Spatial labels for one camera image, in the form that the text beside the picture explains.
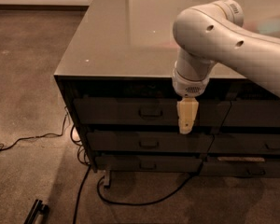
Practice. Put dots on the black metal bracket on floor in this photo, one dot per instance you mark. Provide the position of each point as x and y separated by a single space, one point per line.
38 208

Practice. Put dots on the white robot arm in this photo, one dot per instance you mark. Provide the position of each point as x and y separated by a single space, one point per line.
214 33

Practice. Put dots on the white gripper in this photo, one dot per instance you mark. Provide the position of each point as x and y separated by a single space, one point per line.
189 86

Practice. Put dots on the drawer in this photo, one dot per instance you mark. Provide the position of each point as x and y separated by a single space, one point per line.
254 114
143 163
249 144
241 167
142 111
149 142

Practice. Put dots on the dark cabinet with glossy top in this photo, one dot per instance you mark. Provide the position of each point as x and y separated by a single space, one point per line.
126 49

